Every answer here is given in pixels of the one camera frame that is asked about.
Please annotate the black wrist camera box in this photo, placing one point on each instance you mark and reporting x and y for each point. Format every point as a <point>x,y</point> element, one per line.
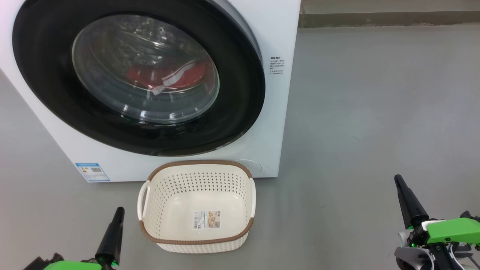
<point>470,216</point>
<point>41,263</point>

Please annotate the blue energy label sticker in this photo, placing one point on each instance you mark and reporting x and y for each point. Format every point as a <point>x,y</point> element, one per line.
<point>92,172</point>

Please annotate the grey baseboard strip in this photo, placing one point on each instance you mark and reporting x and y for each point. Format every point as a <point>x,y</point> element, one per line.
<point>375,19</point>

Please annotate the printed label sticker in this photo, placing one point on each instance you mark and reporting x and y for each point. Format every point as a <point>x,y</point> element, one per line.
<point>207,219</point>

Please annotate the cream perforated basket brown rim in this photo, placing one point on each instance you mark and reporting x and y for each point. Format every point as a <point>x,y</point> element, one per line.
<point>198,245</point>

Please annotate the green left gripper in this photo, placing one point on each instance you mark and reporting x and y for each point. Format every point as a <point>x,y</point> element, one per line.
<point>75,266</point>

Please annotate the white front-load washing machine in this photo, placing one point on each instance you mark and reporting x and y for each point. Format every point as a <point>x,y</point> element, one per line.
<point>277,123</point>

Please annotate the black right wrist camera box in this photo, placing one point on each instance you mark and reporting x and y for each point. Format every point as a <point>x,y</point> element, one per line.
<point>470,216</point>

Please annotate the washing machine glass door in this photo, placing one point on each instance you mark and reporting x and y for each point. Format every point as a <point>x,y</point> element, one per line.
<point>45,75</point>

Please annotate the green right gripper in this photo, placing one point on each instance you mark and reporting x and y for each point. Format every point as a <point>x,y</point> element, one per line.
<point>450,229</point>

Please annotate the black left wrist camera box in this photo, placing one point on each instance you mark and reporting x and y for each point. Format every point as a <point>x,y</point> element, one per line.
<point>41,263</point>

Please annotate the grey round plate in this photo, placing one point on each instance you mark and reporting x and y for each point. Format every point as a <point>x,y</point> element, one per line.
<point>252,165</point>

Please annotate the red white-trimmed garment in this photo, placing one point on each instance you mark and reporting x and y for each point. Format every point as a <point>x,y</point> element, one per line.
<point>142,75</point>

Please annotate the steel washing machine drum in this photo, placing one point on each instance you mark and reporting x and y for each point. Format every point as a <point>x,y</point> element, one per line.
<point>123,45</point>

